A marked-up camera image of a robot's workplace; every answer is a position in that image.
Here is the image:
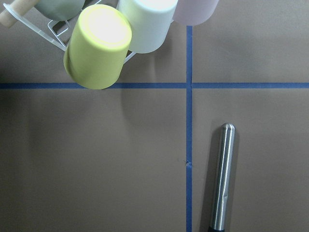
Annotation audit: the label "steel muddler black tip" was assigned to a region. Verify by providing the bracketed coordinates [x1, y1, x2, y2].
[208, 123, 235, 232]

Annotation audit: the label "yellow-green cup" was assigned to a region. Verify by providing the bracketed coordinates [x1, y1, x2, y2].
[63, 4, 132, 89]

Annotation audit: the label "white cup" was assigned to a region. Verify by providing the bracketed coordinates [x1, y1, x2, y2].
[117, 0, 178, 54]

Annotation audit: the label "pink cup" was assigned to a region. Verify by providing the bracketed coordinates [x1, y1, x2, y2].
[173, 0, 219, 26]

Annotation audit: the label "green cup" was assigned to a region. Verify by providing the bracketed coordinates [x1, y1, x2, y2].
[34, 0, 85, 21]

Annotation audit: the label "wooden rack handle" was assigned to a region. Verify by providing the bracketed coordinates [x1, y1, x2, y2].
[0, 0, 40, 28]

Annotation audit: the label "white wire cup rack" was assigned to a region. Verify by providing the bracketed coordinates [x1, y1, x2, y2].
[0, 0, 137, 64]

